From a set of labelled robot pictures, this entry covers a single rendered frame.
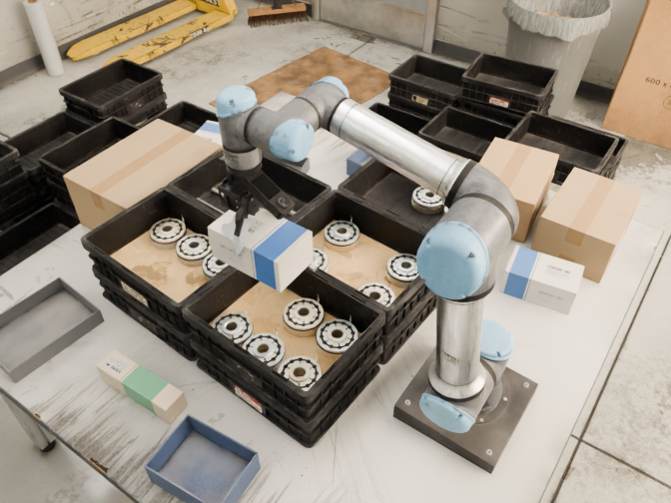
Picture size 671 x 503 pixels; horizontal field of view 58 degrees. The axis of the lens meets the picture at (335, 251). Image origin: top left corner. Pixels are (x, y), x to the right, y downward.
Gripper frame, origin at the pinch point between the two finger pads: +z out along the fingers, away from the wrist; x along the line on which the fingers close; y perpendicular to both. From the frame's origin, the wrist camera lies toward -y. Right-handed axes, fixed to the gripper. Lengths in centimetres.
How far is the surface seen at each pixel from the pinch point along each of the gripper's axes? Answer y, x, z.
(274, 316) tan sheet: -0.1, -1.2, 28.0
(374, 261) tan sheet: -10.6, -32.9, 28.1
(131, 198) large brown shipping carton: 59, -8, 21
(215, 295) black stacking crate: 11.9, 6.2, 20.8
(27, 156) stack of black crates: 183, -39, 72
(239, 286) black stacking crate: 11.5, -1.7, 24.2
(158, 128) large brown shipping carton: 81, -39, 20
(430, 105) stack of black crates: 50, -187, 72
